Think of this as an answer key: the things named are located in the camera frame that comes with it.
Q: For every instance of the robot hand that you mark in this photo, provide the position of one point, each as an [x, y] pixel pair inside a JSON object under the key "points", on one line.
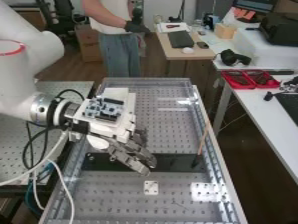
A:
{"points": [[115, 125]]}

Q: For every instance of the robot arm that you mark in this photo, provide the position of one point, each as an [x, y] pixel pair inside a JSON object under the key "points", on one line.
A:
{"points": [[22, 66]]}

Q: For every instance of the black plate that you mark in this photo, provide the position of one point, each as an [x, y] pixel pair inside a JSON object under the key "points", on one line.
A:
{"points": [[178, 163]]}

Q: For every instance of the small white square part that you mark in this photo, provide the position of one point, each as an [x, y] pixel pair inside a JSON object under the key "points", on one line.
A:
{"points": [[151, 187]]}

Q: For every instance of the thin stick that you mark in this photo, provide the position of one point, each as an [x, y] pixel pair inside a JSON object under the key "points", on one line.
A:
{"points": [[202, 146]]}

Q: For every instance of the person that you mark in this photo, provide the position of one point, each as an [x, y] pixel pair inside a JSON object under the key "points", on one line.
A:
{"points": [[115, 50]]}

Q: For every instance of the clear box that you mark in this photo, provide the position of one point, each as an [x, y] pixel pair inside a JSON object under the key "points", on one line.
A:
{"points": [[111, 206]]}

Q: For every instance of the cardboard box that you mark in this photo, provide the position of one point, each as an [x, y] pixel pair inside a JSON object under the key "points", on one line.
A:
{"points": [[89, 45]]}

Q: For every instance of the wooden desk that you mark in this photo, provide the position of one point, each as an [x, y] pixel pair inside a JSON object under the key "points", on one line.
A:
{"points": [[178, 56]]}

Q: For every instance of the white computer mouse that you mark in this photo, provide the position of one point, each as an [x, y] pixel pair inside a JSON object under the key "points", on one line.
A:
{"points": [[188, 50]]}

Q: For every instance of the red tray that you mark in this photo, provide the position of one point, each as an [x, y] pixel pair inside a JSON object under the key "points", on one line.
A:
{"points": [[238, 80], [264, 78]]}

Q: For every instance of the black headphones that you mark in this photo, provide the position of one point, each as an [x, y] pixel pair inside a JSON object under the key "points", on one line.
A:
{"points": [[235, 57]]}

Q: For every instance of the white desk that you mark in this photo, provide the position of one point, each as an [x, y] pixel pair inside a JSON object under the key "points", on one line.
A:
{"points": [[262, 56], [267, 126]]}

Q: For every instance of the black chair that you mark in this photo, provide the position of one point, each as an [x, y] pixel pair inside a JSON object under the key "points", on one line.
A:
{"points": [[62, 13]]}

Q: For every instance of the small black tool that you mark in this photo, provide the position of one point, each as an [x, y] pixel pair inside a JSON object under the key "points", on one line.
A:
{"points": [[270, 96]]}

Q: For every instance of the small wooden box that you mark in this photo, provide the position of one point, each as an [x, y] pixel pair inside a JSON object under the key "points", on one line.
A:
{"points": [[226, 31]]}

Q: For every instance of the black case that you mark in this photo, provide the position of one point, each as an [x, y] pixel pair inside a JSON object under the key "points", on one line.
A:
{"points": [[280, 30]]}

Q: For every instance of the dark computer monitor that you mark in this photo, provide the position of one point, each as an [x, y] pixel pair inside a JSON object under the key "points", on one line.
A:
{"points": [[258, 4]]}

